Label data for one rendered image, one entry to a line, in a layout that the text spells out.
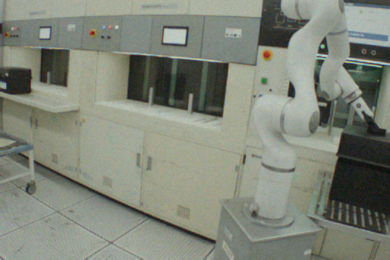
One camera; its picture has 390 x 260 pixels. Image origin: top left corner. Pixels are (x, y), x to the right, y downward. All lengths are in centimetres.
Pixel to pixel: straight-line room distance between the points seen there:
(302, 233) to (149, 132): 140
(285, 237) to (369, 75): 144
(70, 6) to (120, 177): 155
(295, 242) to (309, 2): 80
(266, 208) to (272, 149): 21
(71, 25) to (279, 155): 218
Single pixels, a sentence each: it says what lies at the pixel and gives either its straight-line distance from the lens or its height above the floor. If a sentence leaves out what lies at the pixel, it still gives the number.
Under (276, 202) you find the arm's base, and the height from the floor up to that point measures 84.
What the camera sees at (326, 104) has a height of 107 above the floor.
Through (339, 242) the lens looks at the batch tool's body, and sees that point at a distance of 190.
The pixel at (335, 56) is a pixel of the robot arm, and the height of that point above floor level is 136.
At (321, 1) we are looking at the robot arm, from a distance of 99.
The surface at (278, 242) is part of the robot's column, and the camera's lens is 100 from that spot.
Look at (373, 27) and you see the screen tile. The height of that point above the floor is 156.
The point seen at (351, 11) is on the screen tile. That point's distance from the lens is 169.
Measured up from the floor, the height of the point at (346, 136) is 105.
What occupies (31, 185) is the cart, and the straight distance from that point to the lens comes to 278.
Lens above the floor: 126
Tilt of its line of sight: 10 degrees down
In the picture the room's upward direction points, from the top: 6 degrees clockwise
